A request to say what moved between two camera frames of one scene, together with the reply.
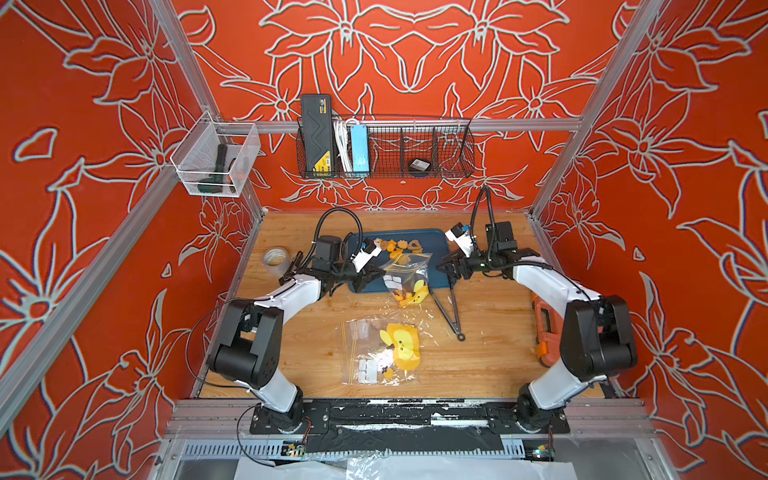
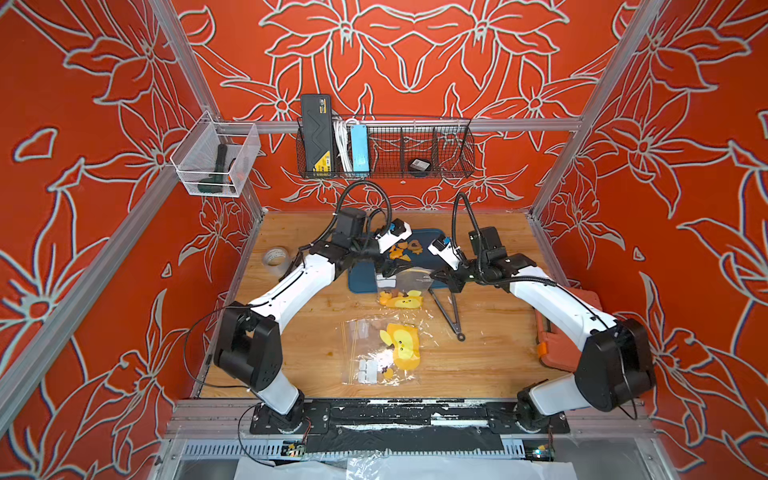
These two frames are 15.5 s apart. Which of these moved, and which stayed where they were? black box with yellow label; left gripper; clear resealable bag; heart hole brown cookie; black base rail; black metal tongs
Moved: clear resealable bag; left gripper
Stayed: black metal tongs; black box with yellow label; black base rail; heart hole brown cookie
